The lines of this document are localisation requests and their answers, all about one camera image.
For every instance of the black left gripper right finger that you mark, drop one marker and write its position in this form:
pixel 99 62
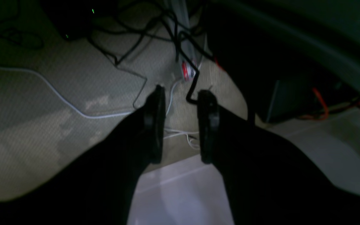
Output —
pixel 268 180

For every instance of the red white can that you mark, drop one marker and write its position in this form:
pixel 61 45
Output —
pixel 188 70

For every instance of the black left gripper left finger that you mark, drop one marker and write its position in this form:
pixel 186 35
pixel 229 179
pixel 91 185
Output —
pixel 97 188

